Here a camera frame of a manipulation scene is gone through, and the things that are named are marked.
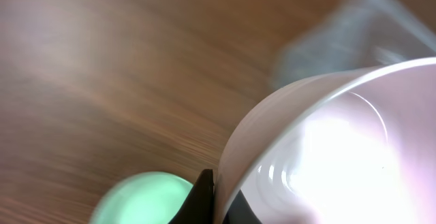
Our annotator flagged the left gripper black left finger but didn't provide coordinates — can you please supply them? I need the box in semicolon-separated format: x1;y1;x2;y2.
169;169;214;224

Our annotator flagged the mint green bowl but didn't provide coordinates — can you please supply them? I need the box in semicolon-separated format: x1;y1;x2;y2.
89;172;193;224

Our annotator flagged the pink bowl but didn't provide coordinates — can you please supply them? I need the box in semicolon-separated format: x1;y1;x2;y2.
213;57;435;223

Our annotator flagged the clear plastic storage bin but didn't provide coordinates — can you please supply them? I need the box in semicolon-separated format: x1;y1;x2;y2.
272;0;435;89

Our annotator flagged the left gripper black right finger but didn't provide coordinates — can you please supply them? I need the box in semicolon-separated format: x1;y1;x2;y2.
223;191;261;224

